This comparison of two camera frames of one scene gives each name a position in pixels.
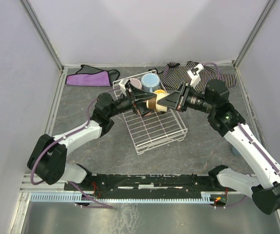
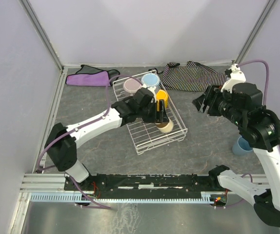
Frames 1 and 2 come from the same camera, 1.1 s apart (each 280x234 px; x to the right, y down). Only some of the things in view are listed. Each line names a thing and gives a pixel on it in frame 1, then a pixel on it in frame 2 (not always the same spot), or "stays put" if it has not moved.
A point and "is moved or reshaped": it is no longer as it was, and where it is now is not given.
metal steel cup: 151,104 is moved or reshaped
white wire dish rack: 154,131 stays put
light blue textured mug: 150,82 stays put
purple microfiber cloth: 86,75 stays put
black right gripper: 182,97 to 211,103
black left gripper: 133,103 to 158,116
